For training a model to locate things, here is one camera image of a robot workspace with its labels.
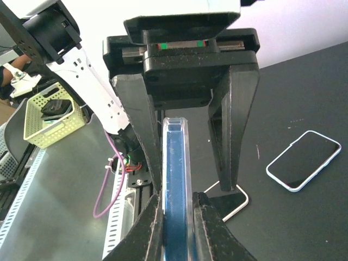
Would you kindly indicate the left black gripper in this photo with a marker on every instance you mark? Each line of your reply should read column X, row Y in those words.
column 178, row 61

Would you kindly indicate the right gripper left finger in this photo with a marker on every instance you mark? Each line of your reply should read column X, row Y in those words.
column 144, row 241

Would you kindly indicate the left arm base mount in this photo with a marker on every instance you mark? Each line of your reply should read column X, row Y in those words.
column 134, row 161

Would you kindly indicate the light blue slotted cable duct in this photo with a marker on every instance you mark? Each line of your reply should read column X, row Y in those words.
column 63, row 211

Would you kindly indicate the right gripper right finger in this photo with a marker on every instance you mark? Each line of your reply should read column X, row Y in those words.
column 213, row 239

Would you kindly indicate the yellow perforated plastic basket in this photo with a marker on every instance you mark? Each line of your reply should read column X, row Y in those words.
column 51, row 115

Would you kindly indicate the phone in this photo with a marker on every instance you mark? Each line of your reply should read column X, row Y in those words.
column 302, row 160
column 179, row 235
column 227, row 203

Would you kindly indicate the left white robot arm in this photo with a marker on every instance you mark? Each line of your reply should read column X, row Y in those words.
column 47, row 32

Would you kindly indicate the phone in blue case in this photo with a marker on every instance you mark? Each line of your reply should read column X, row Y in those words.
column 302, row 160

